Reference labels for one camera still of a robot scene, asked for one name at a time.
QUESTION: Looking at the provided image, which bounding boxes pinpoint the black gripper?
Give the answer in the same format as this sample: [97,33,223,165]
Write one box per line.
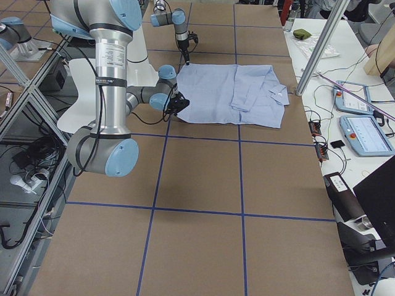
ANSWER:
[164,94,189,116]
[176,31,198,65]

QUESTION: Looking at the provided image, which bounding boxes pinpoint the blue striped button shirt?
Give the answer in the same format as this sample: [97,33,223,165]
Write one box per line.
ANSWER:
[177,64,289,128]

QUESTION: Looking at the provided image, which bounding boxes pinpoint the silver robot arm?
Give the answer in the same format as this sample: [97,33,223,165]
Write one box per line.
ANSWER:
[150,1,199,65]
[50,1,189,177]

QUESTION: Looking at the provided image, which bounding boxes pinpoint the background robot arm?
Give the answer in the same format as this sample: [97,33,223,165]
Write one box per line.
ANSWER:
[1,17,46,62]

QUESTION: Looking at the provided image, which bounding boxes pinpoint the clear water bottle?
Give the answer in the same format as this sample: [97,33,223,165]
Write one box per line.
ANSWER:
[283,10,297,32]

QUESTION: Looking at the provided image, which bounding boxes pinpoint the green cloth pouch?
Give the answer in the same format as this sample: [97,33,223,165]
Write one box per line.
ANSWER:
[293,28,312,40]

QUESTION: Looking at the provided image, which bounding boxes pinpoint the clear plastic bag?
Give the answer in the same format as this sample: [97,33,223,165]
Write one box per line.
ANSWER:
[293,36,341,59]

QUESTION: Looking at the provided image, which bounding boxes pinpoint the orange connector board far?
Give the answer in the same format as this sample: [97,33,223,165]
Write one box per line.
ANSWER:
[308,121,322,136]

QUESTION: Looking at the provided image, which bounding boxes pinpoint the orange connector board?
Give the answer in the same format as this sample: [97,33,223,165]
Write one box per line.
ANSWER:
[308,121,322,136]
[315,142,329,162]

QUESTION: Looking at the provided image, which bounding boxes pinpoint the orange connector board near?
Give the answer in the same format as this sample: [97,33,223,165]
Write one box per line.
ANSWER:
[315,142,329,162]

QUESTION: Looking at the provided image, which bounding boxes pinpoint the far blue teach pendant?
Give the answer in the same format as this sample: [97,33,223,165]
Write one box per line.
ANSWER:
[333,80,382,115]

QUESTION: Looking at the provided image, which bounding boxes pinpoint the blue teach pendant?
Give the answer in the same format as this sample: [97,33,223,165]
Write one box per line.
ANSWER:
[339,115,394,157]
[333,80,382,115]

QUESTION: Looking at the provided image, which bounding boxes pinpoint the small black pad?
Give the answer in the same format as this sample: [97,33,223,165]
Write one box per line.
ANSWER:
[330,140,345,149]

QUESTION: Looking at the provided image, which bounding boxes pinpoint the white power strip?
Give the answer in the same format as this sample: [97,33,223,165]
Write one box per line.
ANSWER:
[10,173,48,195]

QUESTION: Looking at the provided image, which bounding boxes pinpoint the purple rod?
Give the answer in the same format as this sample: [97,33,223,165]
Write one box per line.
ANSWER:
[316,72,395,121]

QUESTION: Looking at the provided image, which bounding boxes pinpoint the near blue teach pendant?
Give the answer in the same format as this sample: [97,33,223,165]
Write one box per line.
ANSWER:
[339,115,394,157]

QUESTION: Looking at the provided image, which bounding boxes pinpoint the black labelled box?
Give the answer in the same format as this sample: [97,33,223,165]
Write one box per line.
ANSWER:
[323,172,365,221]

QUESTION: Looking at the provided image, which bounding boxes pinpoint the black monitor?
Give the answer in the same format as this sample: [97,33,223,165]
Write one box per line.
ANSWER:
[353,157,394,245]

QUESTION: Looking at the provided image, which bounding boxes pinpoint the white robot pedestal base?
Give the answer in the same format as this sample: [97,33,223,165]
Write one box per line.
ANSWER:
[57,0,167,134]

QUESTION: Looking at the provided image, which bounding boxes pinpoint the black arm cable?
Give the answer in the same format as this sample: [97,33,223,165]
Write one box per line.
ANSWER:
[61,30,178,177]

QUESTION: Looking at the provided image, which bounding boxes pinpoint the aluminium frame post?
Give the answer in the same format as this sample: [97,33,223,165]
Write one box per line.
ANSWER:
[296,0,350,96]

